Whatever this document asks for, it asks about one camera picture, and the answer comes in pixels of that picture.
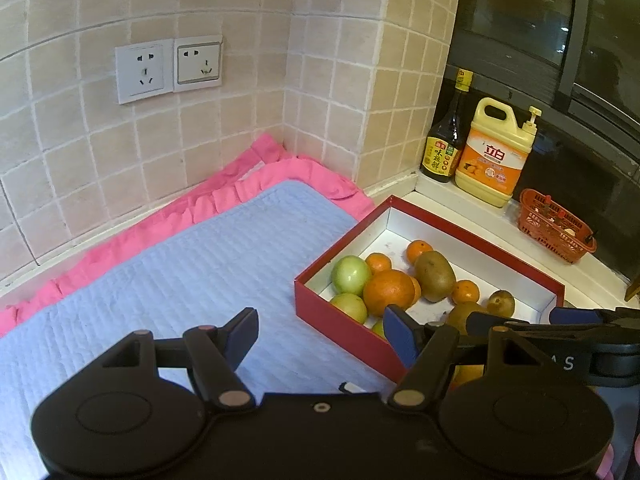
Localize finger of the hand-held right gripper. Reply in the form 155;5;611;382
549;306;640;328
466;311;601;348

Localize dark soy sauce bottle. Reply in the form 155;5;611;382
424;67;475;183

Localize white five-hole wall socket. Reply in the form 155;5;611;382
115;39;176;106

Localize large orange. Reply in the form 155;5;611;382
362;269;417;318
447;364;486;393

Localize red cardboard box white inside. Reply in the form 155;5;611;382
294;194;566;383

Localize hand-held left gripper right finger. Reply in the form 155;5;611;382
384;305;541;411

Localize blue quilted mat pink frill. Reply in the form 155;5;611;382
0;132;407;480

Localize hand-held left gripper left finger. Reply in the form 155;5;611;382
102;307;260;413

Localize orange plastic basket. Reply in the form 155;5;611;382
517;188;597;265

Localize dark window frame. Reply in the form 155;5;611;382
447;0;640;126

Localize yellow detergent jug with pump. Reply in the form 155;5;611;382
454;97;543;209

